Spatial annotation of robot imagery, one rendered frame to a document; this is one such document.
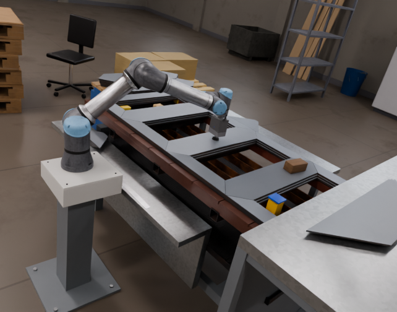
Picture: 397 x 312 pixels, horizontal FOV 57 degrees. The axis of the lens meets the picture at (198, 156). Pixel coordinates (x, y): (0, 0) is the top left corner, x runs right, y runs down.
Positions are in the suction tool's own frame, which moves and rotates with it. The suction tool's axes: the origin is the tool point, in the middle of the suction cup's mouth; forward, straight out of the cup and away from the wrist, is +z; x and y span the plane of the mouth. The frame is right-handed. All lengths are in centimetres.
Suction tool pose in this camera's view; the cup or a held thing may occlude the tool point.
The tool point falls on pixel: (214, 140)
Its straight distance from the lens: 216.2
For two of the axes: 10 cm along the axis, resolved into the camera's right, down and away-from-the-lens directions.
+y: -5.7, -4.7, 6.8
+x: -8.0, 1.3, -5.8
